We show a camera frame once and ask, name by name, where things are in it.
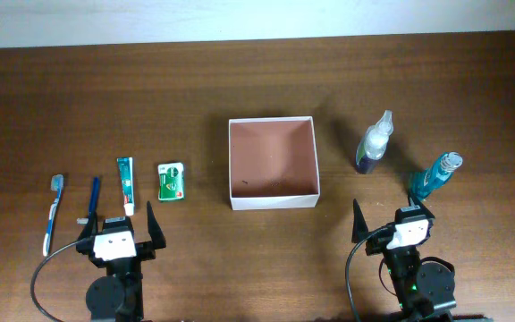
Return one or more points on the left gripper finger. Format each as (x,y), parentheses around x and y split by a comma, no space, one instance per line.
(154,230)
(89,226)

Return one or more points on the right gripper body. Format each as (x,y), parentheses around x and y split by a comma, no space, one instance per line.
(377,242)

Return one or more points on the green soap packet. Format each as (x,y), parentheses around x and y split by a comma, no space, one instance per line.
(171,182)

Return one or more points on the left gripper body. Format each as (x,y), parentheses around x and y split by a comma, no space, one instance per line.
(145,250)

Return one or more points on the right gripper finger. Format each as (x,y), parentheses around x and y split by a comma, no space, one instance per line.
(359,229)
(416,204)

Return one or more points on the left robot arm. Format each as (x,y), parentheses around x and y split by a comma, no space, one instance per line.
(118,296)

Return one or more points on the blue white toothbrush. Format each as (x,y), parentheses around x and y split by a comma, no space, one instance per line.
(56,185)

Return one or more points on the clear bottle with purple liquid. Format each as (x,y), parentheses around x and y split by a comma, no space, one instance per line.
(373,145)

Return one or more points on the teal mouthwash bottle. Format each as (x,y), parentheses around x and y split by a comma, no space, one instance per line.
(422,184)

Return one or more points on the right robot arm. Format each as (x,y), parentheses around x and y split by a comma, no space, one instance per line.
(424,287)

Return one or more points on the blue razor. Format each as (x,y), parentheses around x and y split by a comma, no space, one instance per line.
(92,201)

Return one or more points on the green white toothpaste tube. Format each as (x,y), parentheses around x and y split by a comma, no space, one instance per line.
(125,166)

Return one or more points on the white cardboard box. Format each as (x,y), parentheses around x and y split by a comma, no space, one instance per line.
(273,163)

